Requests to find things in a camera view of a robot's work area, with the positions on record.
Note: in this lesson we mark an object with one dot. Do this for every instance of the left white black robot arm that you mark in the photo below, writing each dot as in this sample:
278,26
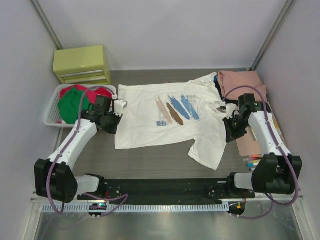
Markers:
54,177

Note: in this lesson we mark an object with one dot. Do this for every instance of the red marker pen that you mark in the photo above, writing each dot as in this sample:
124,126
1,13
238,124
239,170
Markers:
252,158

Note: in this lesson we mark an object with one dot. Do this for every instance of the pink folded t shirt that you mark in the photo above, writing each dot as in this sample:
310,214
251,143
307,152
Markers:
229,80

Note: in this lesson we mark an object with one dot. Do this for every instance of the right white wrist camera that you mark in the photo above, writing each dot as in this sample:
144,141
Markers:
227,109

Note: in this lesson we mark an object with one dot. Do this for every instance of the yellow picture book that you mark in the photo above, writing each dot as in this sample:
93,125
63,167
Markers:
276,122

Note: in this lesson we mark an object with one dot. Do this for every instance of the white plastic basket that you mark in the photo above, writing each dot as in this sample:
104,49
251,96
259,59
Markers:
52,114

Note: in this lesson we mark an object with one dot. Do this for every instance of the white slotted cable duct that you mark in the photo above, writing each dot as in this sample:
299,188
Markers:
90,207

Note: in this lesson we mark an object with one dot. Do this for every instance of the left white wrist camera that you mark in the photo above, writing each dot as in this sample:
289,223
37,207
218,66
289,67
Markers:
118,105

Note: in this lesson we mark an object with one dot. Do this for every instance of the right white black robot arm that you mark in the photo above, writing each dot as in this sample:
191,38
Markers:
278,170

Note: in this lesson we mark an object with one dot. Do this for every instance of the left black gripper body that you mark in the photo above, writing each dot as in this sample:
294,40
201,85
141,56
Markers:
113,124

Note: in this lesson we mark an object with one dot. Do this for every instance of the yellow-green drawer box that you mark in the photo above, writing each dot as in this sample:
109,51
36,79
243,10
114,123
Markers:
83,65

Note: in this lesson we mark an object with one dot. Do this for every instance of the red t shirt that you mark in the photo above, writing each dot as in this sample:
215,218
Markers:
86,102

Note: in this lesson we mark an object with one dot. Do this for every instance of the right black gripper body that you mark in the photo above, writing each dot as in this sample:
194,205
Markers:
232,130

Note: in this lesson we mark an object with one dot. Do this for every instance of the brown cardboard sheet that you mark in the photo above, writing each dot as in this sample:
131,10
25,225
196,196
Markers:
249,146

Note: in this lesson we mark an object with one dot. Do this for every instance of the green t shirt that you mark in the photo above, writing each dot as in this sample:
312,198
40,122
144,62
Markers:
68,105

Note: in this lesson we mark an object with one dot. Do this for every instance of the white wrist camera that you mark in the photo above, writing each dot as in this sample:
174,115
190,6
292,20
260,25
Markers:
227,109
118,105

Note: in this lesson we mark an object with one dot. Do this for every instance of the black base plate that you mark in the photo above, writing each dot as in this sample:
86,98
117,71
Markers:
167,192

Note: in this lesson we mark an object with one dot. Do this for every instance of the black folded t shirt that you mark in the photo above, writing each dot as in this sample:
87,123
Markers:
217,85

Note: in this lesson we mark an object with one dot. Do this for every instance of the white printed t shirt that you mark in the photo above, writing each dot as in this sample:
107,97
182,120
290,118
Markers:
170,113

